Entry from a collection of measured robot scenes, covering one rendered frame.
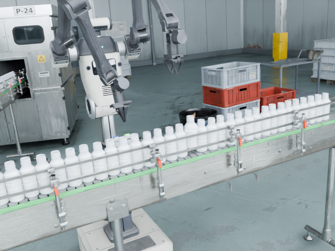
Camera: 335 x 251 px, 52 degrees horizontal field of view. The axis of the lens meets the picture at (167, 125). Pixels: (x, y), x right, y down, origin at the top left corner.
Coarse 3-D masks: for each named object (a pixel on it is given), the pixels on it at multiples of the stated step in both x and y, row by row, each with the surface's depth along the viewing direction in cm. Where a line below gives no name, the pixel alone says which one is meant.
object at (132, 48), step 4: (124, 36) 213; (128, 36) 213; (128, 40) 208; (128, 44) 210; (132, 44) 208; (136, 44) 208; (140, 44) 214; (128, 48) 210; (132, 48) 211; (136, 48) 212; (140, 48) 213; (132, 52) 212
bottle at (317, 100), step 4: (316, 96) 205; (320, 96) 205; (316, 100) 206; (320, 100) 205; (316, 104) 205; (320, 104) 205; (316, 108) 206; (320, 108) 206; (316, 112) 207; (320, 112) 206; (316, 120) 208; (320, 120) 208
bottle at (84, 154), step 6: (84, 144) 149; (84, 150) 146; (78, 156) 147; (84, 156) 146; (90, 156) 147; (90, 162) 148; (84, 168) 147; (90, 168) 148; (84, 174) 148; (84, 180) 149; (90, 180) 149
